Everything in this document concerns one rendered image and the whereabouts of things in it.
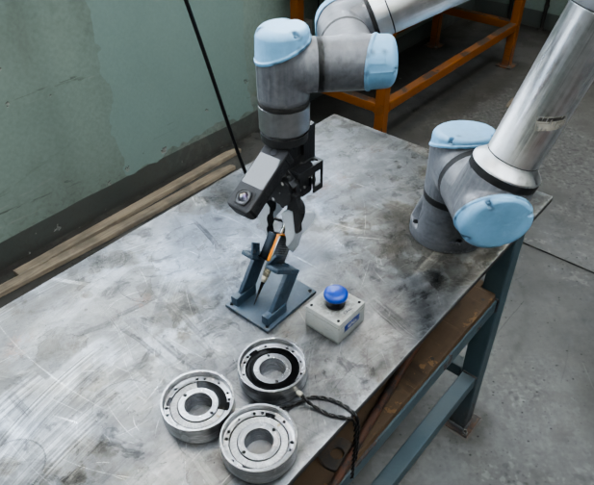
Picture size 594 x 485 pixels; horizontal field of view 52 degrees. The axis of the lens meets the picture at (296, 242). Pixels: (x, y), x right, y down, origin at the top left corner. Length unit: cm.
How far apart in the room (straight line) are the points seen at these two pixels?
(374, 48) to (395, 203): 53
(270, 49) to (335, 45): 9
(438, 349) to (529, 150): 54
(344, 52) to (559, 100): 32
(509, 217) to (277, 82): 42
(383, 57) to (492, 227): 33
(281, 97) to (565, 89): 40
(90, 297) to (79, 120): 147
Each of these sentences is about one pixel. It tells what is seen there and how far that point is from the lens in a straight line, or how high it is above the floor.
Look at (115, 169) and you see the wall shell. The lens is 271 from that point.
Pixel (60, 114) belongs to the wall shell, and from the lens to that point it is 249.
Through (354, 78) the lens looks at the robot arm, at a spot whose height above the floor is 121.
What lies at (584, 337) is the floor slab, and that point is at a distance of 230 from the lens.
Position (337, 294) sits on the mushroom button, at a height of 87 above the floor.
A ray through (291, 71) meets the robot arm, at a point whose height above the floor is 122.
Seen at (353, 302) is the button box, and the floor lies 85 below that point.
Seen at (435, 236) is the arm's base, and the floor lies 83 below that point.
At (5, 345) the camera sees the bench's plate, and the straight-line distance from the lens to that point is 112.
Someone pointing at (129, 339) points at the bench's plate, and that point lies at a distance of 105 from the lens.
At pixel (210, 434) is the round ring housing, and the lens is 88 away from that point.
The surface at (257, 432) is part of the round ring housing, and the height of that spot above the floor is 82.
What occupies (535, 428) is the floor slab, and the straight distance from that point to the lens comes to 199.
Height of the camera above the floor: 156
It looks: 39 degrees down
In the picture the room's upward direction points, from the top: 1 degrees counter-clockwise
